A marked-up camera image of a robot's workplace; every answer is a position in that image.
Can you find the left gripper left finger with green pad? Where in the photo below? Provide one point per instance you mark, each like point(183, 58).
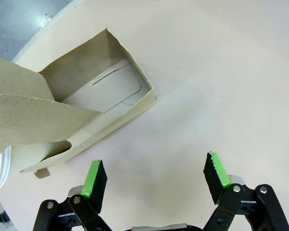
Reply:
point(96, 190)

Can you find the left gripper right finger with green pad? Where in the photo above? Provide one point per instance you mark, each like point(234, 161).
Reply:
point(215, 183)

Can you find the white paper cup with lid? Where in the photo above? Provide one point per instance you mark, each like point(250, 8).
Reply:
point(31, 156)

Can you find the brown cardboard drink carrier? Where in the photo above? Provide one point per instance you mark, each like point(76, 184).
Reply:
point(26, 120)

